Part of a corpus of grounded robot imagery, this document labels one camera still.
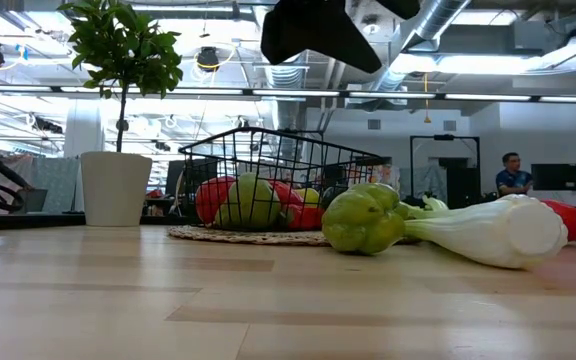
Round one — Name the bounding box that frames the black wire basket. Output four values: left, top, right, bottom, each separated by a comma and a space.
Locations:
177, 126, 392, 232

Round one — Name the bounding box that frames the green leafy potted tree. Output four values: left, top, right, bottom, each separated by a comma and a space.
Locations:
57, 0, 184, 154

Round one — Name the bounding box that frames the light blue partition panel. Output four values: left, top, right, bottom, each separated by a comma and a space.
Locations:
31, 156, 80, 214

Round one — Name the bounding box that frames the red chili pepper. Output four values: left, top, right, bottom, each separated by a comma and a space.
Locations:
282, 203, 327, 231

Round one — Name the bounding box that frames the green apple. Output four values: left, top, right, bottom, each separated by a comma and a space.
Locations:
295, 187, 322, 209

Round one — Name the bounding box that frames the large silver ceiling duct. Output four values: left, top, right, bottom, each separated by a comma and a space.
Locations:
367, 0, 472, 94

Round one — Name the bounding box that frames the long ceiling light bar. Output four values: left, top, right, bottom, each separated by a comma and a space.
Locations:
0, 84, 576, 105

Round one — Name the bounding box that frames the yellow hanging cord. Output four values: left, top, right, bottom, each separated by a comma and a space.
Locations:
421, 72, 432, 125

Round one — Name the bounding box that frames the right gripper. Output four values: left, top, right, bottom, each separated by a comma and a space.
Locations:
260, 0, 384, 75

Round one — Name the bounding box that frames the black rectangular rack frame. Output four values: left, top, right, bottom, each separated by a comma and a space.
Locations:
409, 133, 481, 199

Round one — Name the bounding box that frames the grey chair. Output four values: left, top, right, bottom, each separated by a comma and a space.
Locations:
0, 184, 48, 215

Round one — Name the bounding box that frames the red apple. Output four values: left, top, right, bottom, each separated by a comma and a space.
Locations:
195, 174, 239, 226

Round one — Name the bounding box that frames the black flat screen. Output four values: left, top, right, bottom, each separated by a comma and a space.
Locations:
530, 162, 576, 192
165, 158, 219, 197

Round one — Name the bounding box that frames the red bell pepper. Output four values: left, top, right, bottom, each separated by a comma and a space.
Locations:
542, 198, 576, 244

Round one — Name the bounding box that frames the green bell pepper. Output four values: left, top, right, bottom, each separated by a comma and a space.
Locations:
321, 182, 408, 256

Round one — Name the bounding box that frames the green white celery stalk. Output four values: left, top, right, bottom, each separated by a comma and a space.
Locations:
397, 193, 569, 270

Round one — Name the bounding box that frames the green pear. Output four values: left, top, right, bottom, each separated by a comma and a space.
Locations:
215, 172, 283, 230

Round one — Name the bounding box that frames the ribbed silver ceiling duct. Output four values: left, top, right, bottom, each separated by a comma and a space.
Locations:
262, 59, 314, 132

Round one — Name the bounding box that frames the round woven placemat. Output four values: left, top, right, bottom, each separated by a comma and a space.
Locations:
167, 224, 422, 247

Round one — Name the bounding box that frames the white plant pot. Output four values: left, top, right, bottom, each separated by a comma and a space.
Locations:
79, 151, 154, 228

